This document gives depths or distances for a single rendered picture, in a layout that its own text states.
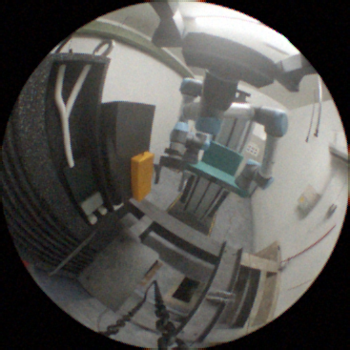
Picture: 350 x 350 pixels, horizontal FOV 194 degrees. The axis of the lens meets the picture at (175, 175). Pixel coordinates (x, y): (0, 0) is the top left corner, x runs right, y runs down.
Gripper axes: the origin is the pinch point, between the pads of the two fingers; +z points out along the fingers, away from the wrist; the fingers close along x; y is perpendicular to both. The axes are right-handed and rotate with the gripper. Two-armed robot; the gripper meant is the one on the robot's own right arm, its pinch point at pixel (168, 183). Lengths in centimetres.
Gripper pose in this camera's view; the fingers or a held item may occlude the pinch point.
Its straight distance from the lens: 52.8
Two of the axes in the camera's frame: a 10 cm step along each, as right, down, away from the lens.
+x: -9.3, -2.6, 2.7
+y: 3.0, -0.8, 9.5
